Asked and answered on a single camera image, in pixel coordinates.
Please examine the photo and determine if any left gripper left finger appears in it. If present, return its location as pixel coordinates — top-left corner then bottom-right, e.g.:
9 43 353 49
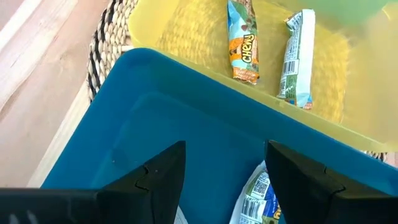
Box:
0 140 187 224

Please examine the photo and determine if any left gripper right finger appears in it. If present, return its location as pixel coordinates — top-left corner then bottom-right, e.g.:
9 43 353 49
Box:
264 139 398 224

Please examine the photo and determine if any blue white granola bar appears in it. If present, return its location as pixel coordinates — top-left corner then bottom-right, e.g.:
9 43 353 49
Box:
229 160 283 224

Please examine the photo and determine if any white green granola bar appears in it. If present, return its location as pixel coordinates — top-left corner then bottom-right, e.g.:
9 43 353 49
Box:
276 8 317 110

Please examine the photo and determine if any orange blue chewy granola bar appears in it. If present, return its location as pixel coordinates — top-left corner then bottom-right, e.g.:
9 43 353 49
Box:
226 0 261 85

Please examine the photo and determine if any blue plastic bin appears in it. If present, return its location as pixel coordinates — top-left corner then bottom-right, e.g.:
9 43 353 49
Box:
41 47 398 224

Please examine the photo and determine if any yellow translucent plastic bin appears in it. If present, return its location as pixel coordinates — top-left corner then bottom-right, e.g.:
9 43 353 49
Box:
128 0 398 154

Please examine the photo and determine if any round woven placemat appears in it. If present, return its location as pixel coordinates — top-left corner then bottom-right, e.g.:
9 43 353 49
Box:
86 0 389 163

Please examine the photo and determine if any light teal translucent bin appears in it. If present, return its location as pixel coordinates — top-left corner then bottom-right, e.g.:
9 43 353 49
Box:
273 0 398 30

